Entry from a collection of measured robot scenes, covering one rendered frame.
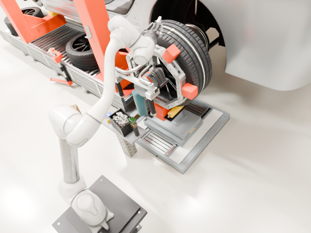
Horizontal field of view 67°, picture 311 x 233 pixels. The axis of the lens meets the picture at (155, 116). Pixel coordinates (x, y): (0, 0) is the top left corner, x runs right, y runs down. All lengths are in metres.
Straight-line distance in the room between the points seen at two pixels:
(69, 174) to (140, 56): 0.87
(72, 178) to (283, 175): 1.70
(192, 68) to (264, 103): 1.40
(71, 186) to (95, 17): 1.22
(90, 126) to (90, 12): 0.96
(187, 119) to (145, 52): 1.17
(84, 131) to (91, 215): 0.62
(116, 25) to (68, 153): 0.78
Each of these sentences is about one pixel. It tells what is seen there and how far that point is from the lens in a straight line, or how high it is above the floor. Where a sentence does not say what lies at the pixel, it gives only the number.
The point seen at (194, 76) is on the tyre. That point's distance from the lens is 1.64.
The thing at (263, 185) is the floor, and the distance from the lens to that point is 2.24.
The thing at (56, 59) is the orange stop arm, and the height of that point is 0.48.
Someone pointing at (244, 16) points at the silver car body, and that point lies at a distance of 1.70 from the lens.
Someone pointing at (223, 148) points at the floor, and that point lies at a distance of 2.39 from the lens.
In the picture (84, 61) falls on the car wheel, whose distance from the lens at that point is 3.16.
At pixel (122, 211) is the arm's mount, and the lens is 1.81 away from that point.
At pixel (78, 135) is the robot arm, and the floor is 1.09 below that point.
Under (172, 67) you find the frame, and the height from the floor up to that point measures 1.03.
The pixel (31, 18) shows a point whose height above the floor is 0.78.
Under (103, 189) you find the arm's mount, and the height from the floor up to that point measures 0.33.
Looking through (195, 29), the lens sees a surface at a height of 0.99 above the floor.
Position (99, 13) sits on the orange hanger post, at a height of 1.26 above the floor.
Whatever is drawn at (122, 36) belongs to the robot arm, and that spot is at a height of 1.38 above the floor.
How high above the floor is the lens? 1.95
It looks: 46 degrees down
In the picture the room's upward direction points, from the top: 12 degrees counter-clockwise
